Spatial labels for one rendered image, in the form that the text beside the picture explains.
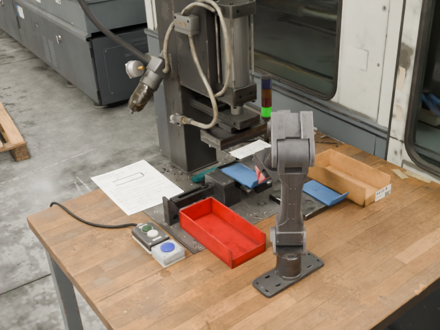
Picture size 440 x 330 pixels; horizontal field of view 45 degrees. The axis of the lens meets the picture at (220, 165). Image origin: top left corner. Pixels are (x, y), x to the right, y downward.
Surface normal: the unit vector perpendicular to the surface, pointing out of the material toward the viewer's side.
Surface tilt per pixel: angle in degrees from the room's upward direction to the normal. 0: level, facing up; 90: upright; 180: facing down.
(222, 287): 0
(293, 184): 103
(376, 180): 90
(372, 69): 90
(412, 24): 90
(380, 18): 90
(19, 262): 0
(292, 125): 64
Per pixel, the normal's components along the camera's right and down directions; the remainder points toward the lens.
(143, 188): -0.04, -0.88
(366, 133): -0.83, 0.30
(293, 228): -0.04, 0.67
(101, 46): 0.55, 0.38
